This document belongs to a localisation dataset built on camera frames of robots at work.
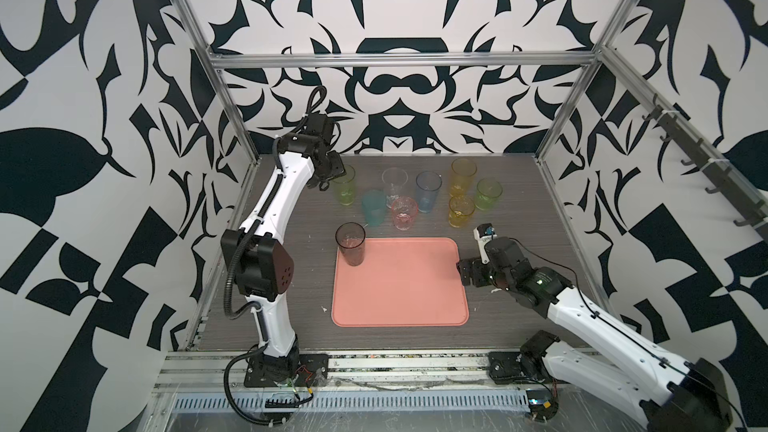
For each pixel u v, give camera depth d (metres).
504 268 0.61
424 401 0.65
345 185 0.99
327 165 0.76
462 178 1.02
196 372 0.76
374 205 0.97
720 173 0.57
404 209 1.02
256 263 0.48
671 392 0.40
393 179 0.97
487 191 1.04
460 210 1.02
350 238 0.89
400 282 0.94
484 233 0.73
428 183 0.97
